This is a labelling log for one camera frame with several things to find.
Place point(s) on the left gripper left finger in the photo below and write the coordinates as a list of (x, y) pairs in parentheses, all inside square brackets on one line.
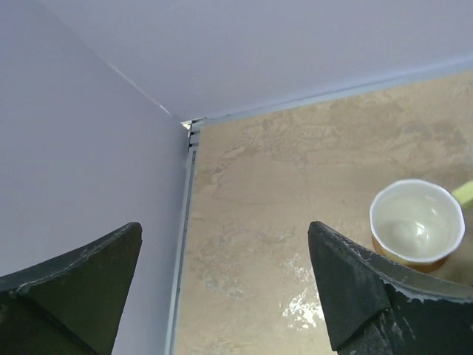
[(72, 303)]

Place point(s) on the aluminium frame rail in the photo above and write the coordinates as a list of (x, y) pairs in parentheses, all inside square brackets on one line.
[(194, 128)]

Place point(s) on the yellow-green mug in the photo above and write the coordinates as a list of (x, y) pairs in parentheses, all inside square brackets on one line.
[(420, 221)]

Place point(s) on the light brown wooden coaster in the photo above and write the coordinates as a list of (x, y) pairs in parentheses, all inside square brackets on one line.
[(421, 267)]

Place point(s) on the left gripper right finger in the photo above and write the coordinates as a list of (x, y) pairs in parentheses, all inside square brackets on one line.
[(373, 305)]

